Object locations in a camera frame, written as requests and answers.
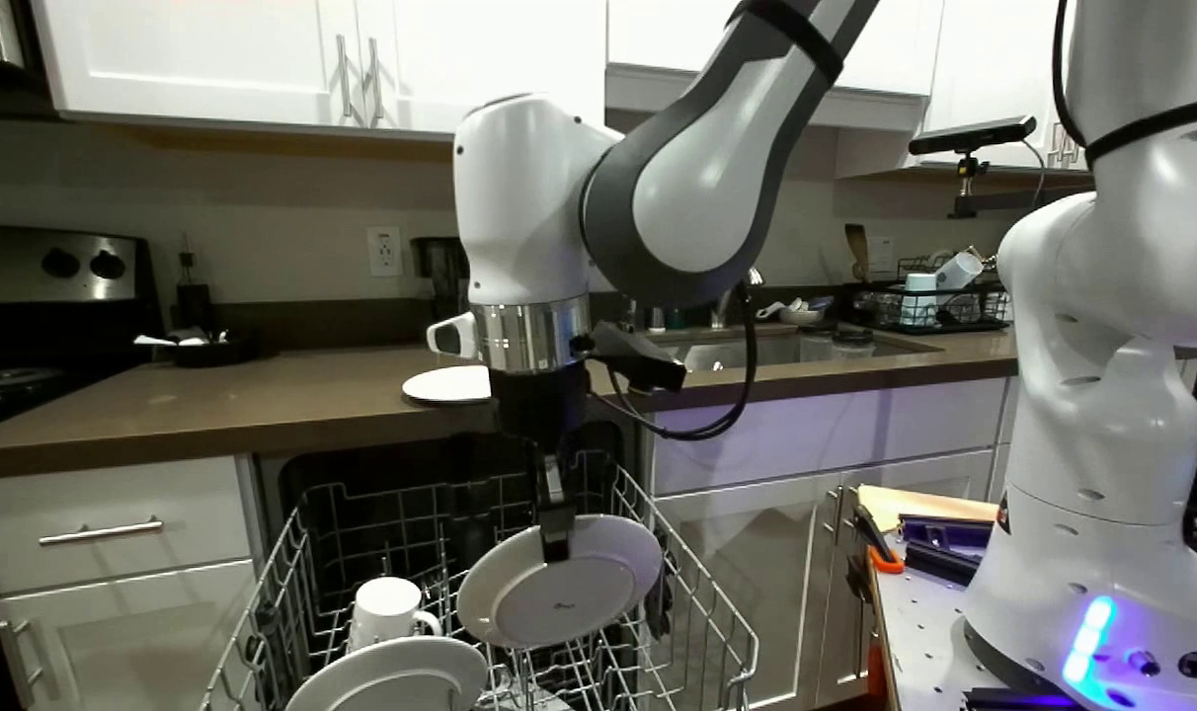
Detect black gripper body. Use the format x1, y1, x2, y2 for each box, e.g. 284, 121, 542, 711
489, 366, 594, 457

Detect white round plate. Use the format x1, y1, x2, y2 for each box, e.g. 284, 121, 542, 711
400, 360, 497, 412
281, 632, 493, 711
455, 510, 670, 656

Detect black countertop appliance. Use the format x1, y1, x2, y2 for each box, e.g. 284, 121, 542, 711
406, 232, 477, 327

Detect white mug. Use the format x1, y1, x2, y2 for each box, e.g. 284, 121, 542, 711
423, 308, 485, 365
343, 573, 446, 656

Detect steel kitchen sink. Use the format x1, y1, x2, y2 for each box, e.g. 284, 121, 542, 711
671, 327, 943, 379

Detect white lower cabinet drawers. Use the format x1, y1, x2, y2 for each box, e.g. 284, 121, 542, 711
643, 377, 1021, 707

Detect black dish with white cloth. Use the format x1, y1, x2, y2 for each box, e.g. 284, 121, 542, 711
130, 327, 265, 370

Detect dark glass bottle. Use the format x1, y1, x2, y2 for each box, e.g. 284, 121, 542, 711
165, 248, 221, 340

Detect wooden board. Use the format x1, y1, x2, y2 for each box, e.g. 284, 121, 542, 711
853, 483, 1003, 537

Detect robot mounting table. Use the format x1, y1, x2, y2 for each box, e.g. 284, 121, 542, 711
870, 548, 1197, 711

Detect black hand tools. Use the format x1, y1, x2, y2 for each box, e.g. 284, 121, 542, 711
899, 510, 1012, 586

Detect white upper kitchen cabinet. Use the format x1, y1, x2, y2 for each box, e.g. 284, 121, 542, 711
28, 0, 613, 138
604, 0, 954, 133

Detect dish drying rack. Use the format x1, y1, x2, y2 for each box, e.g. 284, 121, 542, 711
843, 248, 1016, 337

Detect white lower cabinet door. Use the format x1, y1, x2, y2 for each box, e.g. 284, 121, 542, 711
0, 558, 265, 711

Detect black steel stove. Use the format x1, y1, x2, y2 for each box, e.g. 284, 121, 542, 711
0, 223, 163, 440

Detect metal wire dishwasher rack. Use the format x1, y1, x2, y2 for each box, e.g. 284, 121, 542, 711
198, 457, 766, 711

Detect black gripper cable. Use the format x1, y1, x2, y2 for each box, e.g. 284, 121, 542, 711
604, 278, 766, 448

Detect white wall outlet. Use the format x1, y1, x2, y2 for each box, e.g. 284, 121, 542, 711
364, 224, 406, 282

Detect orange black handled screwdriver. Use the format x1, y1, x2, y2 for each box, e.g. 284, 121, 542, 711
846, 491, 914, 581

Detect black camera on stand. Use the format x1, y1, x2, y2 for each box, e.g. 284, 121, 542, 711
907, 112, 1044, 223

